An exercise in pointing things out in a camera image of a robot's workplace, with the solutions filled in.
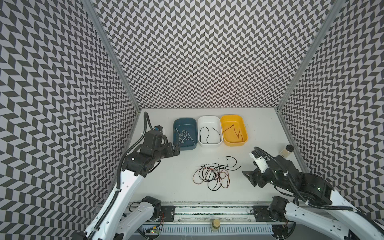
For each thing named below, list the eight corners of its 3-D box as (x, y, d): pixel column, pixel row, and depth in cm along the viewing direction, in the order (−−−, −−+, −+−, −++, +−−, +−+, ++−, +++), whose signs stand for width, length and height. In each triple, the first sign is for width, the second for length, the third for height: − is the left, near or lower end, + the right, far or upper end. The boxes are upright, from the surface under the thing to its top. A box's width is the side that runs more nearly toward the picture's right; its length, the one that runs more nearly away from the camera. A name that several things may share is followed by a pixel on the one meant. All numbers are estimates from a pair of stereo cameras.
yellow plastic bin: (223, 146, 99) (224, 142, 94) (220, 119, 113) (221, 114, 108) (247, 146, 99) (249, 142, 94) (241, 119, 113) (242, 114, 108)
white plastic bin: (197, 147, 98) (197, 143, 94) (197, 119, 113) (197, 114, 109) (222, 147, 98) (223, 142, 94) (219, 119, 113) (220, 114, 109)
